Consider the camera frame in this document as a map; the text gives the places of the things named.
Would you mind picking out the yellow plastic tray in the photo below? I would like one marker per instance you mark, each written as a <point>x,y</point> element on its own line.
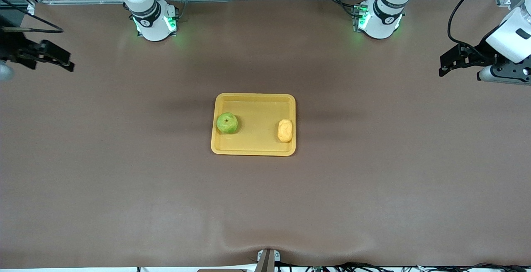
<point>257,139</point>

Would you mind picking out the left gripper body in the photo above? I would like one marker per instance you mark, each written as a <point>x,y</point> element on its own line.
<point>482,52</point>

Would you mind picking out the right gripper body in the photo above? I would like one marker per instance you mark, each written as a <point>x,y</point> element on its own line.
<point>11,44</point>

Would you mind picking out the green apple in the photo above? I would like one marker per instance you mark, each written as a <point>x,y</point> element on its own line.
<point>227,123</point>

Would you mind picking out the yellow potato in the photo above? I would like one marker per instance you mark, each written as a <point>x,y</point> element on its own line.
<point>284,131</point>

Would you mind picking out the brown table mat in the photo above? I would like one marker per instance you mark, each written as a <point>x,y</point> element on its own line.
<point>265,201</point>

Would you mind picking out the grey table edge clamp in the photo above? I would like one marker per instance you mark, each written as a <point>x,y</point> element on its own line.
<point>265,261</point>

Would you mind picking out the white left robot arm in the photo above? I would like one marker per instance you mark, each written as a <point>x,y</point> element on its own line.
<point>381,23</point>

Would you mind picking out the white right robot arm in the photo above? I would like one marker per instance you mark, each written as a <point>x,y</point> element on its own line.
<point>151,27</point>

